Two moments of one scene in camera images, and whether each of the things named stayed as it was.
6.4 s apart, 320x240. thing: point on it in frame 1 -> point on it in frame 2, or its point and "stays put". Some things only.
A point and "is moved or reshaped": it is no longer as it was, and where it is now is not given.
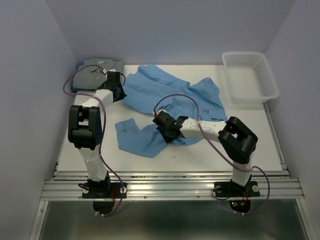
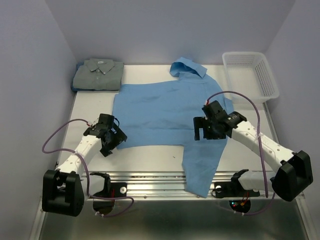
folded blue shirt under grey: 74,89 stays put
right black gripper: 168,138 -> 201,122
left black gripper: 122,95 -> 119,137
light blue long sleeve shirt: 156,91 is moved or reshaped
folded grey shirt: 92,74 stays put
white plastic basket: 250,77 stays put
